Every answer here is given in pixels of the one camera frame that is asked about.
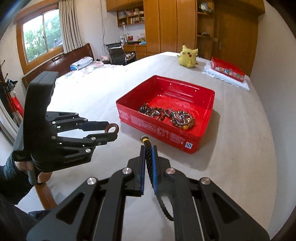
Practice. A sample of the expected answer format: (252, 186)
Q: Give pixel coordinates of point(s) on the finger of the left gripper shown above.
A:
(64, 121)
(88, 142)

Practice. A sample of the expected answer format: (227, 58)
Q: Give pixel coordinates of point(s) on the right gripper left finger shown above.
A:
(95, 210)

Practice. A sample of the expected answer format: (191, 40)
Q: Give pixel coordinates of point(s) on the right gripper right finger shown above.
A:
(201, 209)

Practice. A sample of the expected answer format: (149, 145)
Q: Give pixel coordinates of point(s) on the black braided cord charm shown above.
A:
(151, 156)

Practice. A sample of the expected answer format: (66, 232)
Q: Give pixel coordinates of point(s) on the person's left hand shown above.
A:
(29, 166)

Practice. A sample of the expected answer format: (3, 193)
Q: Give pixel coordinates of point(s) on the wooden headboard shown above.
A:
(60, 63)

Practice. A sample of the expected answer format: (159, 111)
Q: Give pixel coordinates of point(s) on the folded blue white cloth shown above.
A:
(83, 62)

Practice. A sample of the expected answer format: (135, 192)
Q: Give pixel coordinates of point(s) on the floral bedspread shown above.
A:
(97, 68)

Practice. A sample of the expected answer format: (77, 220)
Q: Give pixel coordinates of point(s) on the beige curtain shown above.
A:
(71, 37)

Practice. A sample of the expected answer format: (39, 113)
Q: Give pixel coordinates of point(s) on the black office chair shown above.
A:
(118, 56)

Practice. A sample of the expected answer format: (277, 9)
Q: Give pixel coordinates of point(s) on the window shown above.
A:
(38, 34)

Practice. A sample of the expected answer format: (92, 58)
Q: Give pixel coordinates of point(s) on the red tin box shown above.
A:
(173, 111)

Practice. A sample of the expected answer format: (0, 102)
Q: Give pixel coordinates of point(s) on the wooden desk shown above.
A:
(136, 49)

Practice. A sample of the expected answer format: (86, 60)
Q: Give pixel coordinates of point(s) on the yellow Pikachu plush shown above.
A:
(187, 57)

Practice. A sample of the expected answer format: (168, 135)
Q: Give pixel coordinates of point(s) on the white folded towel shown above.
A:
(215, 74)

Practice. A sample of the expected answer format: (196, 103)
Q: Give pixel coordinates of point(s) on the wooden wardrobe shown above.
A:
(169, 24)

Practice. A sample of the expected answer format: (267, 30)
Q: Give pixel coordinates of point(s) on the red tin lid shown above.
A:
(227, 69)

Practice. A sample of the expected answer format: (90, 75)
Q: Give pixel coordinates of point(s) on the wooden door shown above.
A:
(236, 32)

